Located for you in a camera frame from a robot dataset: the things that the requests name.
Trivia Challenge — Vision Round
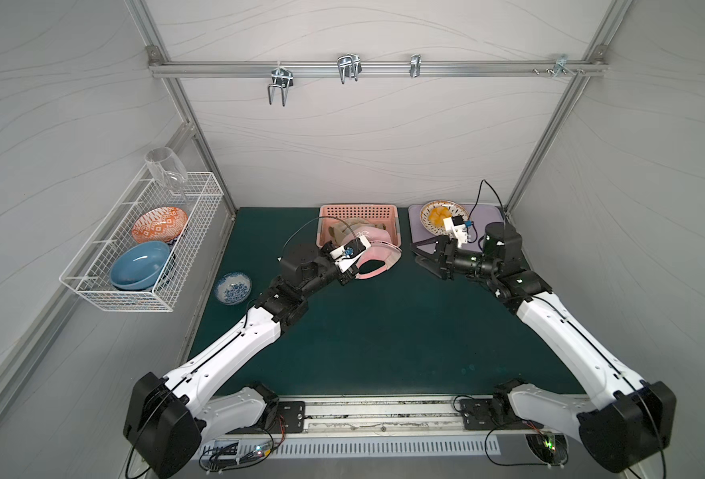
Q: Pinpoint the pink baseball cap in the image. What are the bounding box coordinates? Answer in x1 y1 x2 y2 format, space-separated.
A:
354 226 402 281

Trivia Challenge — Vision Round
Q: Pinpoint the beige baseball cap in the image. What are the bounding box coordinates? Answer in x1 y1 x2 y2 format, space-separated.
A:
323 218 390 247

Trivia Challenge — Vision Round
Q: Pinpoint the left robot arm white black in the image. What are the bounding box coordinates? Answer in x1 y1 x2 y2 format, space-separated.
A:
123 238 370 478

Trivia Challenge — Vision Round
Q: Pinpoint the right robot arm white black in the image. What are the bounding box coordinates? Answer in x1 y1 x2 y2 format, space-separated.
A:
410 222 677 473

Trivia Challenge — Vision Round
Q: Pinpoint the yellow bread roll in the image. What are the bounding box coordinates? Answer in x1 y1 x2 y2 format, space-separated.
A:
428 206 453 229

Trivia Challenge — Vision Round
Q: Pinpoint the white speckled plate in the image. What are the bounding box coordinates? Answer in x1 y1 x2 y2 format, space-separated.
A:
418 201 469 236

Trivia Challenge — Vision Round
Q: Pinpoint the lilac plastic tray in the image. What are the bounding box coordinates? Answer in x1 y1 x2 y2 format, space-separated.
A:
408 204 503 255

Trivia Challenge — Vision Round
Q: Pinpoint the pink perforated plastic basket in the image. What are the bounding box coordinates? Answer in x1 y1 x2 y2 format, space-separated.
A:
316 204 402 247

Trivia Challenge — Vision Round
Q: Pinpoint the green table mat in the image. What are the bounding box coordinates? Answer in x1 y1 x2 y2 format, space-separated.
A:
187 206 584 397

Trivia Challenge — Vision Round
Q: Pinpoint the blue white patterned small bowl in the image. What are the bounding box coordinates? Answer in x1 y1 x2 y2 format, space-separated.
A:
213 271 252 305

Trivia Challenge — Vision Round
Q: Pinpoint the orange patterned bowl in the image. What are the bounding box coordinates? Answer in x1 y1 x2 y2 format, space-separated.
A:
131 207 188 243

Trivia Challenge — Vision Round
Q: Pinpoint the blue ceramic bowl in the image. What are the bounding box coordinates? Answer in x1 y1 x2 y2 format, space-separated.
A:
109 241 171 291

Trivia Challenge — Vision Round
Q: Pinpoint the clear drinking glass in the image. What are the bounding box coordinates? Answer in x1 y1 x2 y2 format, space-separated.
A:
145 147 188 195

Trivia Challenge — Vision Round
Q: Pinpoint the metal single hook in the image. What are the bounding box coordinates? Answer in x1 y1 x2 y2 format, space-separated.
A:
410 54 422 79

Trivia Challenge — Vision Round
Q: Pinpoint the metal double hook left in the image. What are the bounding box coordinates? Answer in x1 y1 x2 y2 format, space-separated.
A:
267 65 294 107

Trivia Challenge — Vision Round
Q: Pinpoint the metal double hook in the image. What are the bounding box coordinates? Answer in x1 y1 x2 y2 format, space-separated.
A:
337 54 362 85
267 65 294 107

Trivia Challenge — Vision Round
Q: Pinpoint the metal hook right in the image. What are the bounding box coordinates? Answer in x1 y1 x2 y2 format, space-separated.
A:
531 54 585 78

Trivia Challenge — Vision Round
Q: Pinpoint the metal double hook middle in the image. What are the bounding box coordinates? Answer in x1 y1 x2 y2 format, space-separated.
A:
337 54 362 85

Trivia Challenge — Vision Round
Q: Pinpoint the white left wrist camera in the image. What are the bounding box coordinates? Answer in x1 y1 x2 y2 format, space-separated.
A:
330 237 372 273

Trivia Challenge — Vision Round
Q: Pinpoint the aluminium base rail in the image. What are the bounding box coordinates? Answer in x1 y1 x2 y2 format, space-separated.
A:
202 395 534 443

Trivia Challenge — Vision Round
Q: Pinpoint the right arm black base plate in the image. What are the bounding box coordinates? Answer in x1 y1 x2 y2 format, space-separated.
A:
452 395 542 432

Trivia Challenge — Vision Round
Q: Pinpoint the white wire wall basket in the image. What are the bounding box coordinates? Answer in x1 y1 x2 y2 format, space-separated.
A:
59 169 223 313

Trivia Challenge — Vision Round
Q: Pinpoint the aluminium top rail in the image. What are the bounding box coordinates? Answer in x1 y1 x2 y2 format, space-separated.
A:
149 59 608 80

